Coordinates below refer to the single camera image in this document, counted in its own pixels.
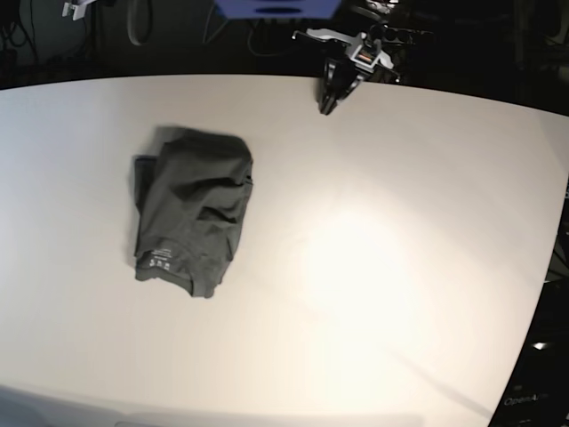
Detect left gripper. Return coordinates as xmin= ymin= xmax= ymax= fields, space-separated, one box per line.
xmin=292 ymin=28 xmax=400 ymax=115

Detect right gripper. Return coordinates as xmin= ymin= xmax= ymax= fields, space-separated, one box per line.
xmin=62 ymin=0 xmax=96 ymax=19

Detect dark grey T-shirt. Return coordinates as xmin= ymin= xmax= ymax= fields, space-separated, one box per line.
xmin=132 ymin=128 xmax=253 ymax=298

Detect black power strip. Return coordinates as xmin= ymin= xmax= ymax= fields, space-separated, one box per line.
xmin=371 ymin=26 xmax=436 ymax=45

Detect blue box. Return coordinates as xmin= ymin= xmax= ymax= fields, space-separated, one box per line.
xmin=215 ymin=0 xmax=341 ymax=20

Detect black OpenArm case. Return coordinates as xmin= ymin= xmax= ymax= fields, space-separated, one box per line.
xmin=487 ymin=328 xmax=569 ymax=427

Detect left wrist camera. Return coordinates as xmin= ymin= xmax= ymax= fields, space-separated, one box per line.
xmin=349 ymin=43 xmax=389 ymax=72

